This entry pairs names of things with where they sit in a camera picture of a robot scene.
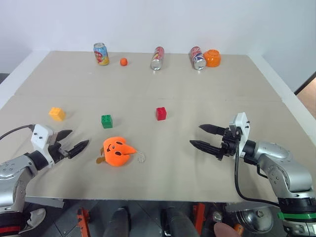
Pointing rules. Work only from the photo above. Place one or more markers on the green toy brick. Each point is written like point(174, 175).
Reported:
point(107, 122)

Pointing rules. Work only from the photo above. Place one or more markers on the orange plush pumpkin toy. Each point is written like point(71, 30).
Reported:
point(116, 153)

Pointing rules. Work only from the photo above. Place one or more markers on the yellow toy brick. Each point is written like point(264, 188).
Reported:
point(57, 114)

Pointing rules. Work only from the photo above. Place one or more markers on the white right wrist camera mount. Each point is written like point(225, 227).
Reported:
point(243, 121)

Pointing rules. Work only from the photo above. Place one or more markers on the red white blue can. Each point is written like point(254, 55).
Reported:
point(197, 58)

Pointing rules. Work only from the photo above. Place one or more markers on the small orange ball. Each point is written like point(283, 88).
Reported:
point(123, 62)

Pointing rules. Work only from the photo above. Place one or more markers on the white rounded shoe-like shape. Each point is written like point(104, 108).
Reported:
point(37, 217)

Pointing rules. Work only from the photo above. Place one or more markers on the shiny silver round dome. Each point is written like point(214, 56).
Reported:
point(256, 221)

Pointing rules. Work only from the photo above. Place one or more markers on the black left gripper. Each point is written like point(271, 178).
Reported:
point(57, 151)

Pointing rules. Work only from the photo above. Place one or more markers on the yellow blue drink can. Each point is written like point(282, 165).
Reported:
point(101, 55)

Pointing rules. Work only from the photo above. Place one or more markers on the red silver drink can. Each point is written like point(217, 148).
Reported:
point(157, 58)

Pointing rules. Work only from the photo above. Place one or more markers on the orange plastic bowl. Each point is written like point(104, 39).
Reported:
point(212, 58)

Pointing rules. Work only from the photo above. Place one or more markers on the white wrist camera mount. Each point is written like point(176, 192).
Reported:
point(39, 135)
point(243, 121)

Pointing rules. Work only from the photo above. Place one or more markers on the small silver knob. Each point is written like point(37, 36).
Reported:
point(217, 216)

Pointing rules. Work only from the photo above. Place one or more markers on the orange metal frame piece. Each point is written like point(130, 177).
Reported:
point(82, 222)
point(199, 217)

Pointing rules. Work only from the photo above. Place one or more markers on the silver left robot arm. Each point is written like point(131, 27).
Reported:
point(12, 172)

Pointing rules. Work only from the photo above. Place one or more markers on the brown rounded shape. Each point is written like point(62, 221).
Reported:
point(225, 230)

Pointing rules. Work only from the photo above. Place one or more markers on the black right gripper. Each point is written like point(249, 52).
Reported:
point(229, 144)

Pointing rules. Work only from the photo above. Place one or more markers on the red toy brick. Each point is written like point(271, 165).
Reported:
point(161, 114)

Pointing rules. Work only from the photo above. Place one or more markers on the dark rounded shape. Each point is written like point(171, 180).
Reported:
point(177, 222)
point(117, 222)

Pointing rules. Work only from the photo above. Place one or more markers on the small orange part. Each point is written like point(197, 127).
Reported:
point(239, 229)

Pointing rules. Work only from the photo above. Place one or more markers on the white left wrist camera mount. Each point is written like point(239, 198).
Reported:
point(39, 135)

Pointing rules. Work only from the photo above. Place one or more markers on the dark door frame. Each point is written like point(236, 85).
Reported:
point(306, 82)

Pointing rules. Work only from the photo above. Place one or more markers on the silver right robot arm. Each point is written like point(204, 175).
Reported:
point(284, 168)

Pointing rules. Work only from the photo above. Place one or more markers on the grey metal table bracket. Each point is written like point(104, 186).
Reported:
point(44, 201)

